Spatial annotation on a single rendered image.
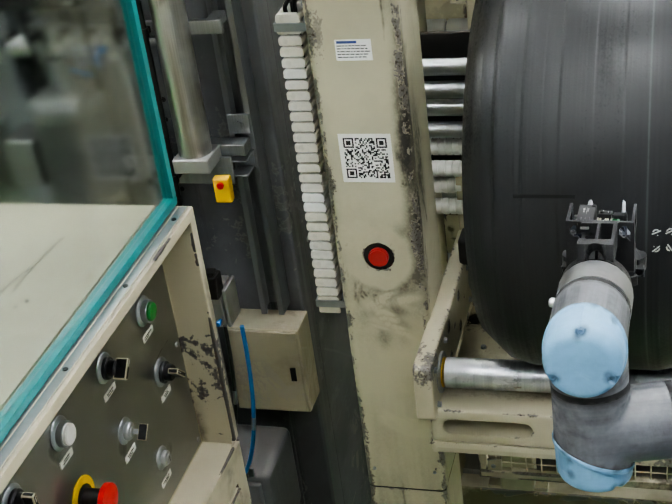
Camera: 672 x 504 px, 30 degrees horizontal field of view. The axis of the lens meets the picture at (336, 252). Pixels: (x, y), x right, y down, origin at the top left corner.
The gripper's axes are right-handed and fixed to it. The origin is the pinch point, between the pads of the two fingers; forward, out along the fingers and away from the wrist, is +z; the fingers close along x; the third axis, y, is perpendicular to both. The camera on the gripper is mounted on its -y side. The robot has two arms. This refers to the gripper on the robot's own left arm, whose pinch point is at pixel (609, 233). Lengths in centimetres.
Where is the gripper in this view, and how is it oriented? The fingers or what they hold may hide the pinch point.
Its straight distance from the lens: 148.4
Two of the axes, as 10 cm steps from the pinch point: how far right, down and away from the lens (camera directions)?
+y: -0.9, -9.1, -3.9
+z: 2.6, -4.0, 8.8
